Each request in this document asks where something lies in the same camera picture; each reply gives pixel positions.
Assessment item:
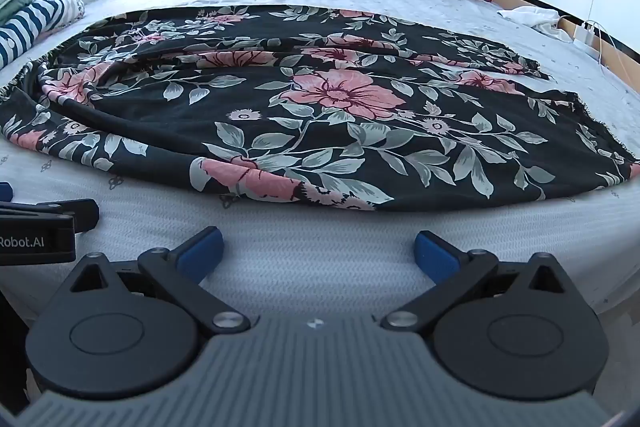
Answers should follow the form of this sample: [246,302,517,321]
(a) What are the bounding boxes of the black floral pants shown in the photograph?
[0,4,640,212]

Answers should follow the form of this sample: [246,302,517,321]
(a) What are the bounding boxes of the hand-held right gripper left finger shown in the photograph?
[50,227,253,336]

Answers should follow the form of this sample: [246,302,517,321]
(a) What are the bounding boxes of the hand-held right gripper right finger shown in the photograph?
[380,229,593,335]

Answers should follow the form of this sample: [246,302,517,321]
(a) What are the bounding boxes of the bed with white patterned sheet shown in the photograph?
[0,0,640,325]

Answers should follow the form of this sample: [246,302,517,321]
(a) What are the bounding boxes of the white crumpled cloth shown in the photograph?
[497,5,574,40]

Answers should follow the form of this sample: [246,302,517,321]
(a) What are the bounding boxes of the striped rolled blanket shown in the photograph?
[0,0,86,68]

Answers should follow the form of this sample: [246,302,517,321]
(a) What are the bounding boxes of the white power strip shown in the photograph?
[572,21,609,51]

